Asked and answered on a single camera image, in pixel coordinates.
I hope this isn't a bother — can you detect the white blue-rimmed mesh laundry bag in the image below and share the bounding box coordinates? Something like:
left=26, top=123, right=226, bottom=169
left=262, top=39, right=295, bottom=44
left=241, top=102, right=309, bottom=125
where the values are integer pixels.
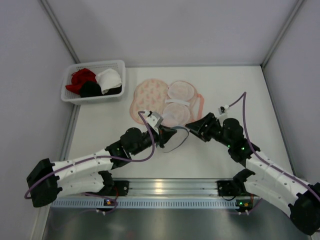
left=159, top=113, right=189, bottom=153

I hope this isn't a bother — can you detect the pink floral mesh laundry bag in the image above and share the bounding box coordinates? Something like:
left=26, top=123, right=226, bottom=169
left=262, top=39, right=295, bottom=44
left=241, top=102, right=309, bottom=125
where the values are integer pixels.
left=129, top=78, right=205, bottom=127

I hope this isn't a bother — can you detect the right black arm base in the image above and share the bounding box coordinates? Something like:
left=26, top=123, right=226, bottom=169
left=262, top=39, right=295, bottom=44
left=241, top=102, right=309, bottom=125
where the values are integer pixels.
left=216, top=179, right=250, bottom=197

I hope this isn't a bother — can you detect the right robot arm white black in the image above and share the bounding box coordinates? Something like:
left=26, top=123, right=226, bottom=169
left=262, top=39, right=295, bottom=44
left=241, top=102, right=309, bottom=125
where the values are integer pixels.
left=186, top=113, right=320, bottom=236

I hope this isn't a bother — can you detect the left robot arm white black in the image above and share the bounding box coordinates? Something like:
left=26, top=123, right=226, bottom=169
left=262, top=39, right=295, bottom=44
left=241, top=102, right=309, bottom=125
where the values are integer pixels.
left=24, top=125, right=177, bottom=208

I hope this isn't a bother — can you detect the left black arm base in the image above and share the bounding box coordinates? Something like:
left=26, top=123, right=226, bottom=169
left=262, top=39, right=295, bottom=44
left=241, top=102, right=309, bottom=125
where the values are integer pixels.
left=98, top=180, right=129, bottom=197

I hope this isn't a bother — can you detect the white bra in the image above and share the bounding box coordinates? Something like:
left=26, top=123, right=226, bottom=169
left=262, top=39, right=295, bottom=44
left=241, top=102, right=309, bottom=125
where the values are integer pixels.
left=95, top=68, right=122, bottom=95

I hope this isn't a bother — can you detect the black garment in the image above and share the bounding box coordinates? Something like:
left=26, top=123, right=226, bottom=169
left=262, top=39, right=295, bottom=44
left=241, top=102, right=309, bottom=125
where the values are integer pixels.
left=79, top=81, right=122, bottom=98

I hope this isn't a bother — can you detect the red garment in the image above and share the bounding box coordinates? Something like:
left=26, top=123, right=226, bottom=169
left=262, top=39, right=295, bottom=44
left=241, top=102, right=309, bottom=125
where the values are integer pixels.
left=65, top=68, right=97, bottom=95

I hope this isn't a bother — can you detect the white plastic basket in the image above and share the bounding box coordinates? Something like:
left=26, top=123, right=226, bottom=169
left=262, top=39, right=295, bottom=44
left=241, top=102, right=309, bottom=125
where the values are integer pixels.
left=60, top=60, right=126, bottom=105

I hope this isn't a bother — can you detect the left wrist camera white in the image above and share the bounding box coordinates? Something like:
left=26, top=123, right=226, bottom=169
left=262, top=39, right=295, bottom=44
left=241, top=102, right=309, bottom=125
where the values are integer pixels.
left=146, top=111, right=164, bottom=129

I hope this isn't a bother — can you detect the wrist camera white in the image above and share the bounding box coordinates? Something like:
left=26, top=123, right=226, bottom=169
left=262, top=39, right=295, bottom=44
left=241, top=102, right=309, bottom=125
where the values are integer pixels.
left=217, top=105, right=230, bottom=119
left=146, top=111, right=164, bottom=129

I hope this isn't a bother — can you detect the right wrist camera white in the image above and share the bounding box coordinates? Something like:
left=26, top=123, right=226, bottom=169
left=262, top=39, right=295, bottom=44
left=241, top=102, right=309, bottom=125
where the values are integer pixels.
left=217, top=105, right=230, bottom=119

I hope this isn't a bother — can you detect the aluminium mounting rail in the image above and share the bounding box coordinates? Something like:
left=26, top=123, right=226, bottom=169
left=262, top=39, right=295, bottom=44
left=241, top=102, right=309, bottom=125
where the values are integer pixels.
left=109, top=177, right=251, bottom=198

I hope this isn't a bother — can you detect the white slotted cable duct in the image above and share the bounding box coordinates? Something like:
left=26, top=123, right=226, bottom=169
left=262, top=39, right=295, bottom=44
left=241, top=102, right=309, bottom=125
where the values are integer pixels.
left=51, top=197, right=239, bottom=210

